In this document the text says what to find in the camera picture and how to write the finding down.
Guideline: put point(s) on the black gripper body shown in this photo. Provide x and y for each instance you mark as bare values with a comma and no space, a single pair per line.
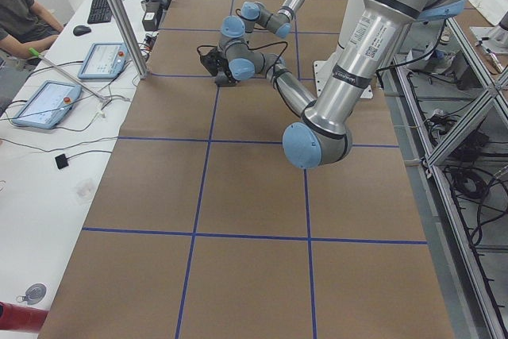
225,75

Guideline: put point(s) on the pink and grey towel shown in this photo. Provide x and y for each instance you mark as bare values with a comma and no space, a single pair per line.
225,82

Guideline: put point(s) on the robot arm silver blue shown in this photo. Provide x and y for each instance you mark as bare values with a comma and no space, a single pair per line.
278,23
321,136

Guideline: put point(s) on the black box with label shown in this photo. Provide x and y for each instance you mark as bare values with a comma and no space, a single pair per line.
154,11

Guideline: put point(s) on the blue tape line lengthwise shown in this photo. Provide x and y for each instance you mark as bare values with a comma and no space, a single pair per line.
196,219

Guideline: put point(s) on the far teach pendant tablet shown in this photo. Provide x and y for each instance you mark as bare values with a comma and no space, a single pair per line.
104,61

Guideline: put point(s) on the teach pendant tablet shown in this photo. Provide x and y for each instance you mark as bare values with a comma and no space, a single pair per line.
104,61
48,106

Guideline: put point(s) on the blue tape line crosswise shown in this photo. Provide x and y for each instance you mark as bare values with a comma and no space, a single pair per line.
196,140

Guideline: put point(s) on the black keyboard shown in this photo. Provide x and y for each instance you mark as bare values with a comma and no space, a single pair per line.
100,12

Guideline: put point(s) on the black computer mouse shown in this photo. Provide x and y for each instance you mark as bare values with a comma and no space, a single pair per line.
80,30

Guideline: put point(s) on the near teach pendant tablet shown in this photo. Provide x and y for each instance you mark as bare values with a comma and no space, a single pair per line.
48,106

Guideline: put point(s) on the small black square pad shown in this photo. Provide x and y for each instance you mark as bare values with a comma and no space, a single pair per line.
61,161

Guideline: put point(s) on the metal rod with green tip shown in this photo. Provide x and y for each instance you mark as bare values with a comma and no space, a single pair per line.
69,76

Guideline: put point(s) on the seated person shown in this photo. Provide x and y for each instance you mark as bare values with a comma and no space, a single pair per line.
26,24

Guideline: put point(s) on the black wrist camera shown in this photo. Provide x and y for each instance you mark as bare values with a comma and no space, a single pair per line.
213,61

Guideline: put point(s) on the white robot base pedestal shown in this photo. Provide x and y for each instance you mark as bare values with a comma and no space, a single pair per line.
324,70

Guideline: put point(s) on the aluminium frame post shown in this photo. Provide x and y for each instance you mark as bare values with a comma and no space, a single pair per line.
128,36

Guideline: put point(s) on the aluminium frame rack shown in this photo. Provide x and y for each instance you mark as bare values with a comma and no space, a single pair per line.
447,91

